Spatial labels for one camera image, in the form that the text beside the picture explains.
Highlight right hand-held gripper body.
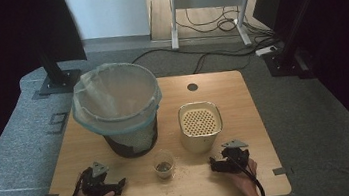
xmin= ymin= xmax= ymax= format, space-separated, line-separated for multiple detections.
xmin=219 ymin=137 xmax=253 ymax=175

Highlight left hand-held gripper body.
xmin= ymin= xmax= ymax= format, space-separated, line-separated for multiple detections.
xmin=78 ymin=159 xmax=117 ymax=196

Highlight person's right hand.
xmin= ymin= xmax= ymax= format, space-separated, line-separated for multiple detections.
xmin=227 ymin=156 xmax=263 ymax=196

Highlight scattered brown crumbs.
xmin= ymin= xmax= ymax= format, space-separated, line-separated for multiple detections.
xmin=170 ymin=165 xmax=197 ymax=188

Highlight cream perforated container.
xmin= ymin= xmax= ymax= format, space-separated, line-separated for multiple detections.
xmin=175 ymin=98 xmax=227 ymax=156

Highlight black mesh trash bin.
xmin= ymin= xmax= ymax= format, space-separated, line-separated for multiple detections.
xmin=100 ymin=112 xmax=163 ymax=162

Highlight brown crumbs in cup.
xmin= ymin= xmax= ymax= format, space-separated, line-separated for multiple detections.
xmin=154 ymin=160 xmax=173 ymax=175

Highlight clear plastic cup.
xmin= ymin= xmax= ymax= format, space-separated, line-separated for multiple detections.
xmin=150 ymin=148 xmax=177 ymax=182

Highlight dark floor tape marks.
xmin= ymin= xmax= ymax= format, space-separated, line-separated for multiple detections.
xmin=43 ymin=110 xmax=72 ymax=137

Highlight dark round table grommet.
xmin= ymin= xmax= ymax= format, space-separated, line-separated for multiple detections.
xmin=186 ymin=82 xmax=200 ymax=93

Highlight trash bin with plastic liner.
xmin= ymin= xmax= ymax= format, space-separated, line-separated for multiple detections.
xmin=66 ymin=56 xmax=167 ymax=140

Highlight white power strip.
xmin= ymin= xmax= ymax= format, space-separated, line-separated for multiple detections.
xmin=254 ymin=44 xmax=279 ymax=58

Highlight black metal stand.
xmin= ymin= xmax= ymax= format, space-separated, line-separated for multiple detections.
xmin=254 ymin=0 xmax=345 ymax=85

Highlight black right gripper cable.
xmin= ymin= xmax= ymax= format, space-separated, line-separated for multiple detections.
xmin=228 ymin=151 xmax=267 ymax=196

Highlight black stand with base plate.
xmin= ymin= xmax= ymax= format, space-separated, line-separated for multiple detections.
xmin=31 ymin=42 xmax=85 ymax=98

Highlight black floor cables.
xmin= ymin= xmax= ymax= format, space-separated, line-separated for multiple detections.
xmin=123 ymin=0 xmax=285 ymax=83

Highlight white metal frame desk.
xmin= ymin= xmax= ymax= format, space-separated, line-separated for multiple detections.
xmin=164 ymin=0 xmax=296 ymax=56

